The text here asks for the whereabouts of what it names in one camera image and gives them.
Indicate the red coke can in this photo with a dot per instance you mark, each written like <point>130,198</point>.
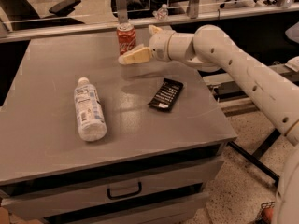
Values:
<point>126,36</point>

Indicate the black metal floor stand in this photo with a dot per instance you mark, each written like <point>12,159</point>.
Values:
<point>254,158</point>

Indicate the wire basket with fruit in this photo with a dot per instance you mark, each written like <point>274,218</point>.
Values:
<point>258,219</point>

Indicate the black office chair left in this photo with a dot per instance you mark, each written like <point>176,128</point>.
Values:
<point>23,15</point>

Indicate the clear plastic water bottle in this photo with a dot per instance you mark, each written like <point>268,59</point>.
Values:
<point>89,113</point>

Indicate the red apple in basket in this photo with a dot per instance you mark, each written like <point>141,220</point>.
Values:
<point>267,214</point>

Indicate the small clear background bottle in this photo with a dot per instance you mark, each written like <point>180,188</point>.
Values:
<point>162,13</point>

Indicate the black snack bar wrapper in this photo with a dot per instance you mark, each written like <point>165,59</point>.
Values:
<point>165,98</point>

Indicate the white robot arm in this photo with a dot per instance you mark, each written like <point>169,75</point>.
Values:
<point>210,49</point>

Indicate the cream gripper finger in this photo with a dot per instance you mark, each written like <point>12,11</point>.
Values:
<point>141,55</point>
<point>154,29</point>

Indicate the grey drawer cabinet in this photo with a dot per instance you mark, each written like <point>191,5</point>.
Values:
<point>48,172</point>

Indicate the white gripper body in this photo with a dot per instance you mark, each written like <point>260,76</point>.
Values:
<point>160,45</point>

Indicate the black drawer handle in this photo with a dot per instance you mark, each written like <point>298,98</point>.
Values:
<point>124,190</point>

